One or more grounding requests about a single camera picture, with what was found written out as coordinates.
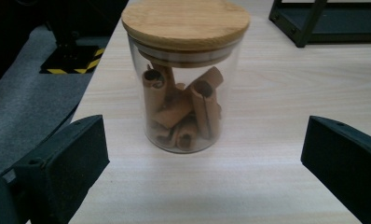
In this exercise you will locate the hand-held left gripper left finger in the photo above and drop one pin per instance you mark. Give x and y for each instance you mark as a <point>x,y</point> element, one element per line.
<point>65,168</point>

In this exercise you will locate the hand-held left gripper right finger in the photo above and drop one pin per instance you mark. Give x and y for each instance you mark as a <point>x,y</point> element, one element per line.
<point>345,165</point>

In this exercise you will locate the clear glass jar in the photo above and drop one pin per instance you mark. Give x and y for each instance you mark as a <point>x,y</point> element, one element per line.
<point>137,93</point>

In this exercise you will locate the bunch of cinnamon sticks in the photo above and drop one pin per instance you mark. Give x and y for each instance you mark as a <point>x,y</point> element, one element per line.
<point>174,112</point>

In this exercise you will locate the black metal rack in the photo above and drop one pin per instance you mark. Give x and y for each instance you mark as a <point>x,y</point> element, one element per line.
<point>308,28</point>

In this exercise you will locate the round wooden jar lid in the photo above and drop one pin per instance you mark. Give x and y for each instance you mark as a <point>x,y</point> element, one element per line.
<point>185,21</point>

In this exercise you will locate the black stand base striped tape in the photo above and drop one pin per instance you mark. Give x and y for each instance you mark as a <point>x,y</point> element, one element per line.
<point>71,59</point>

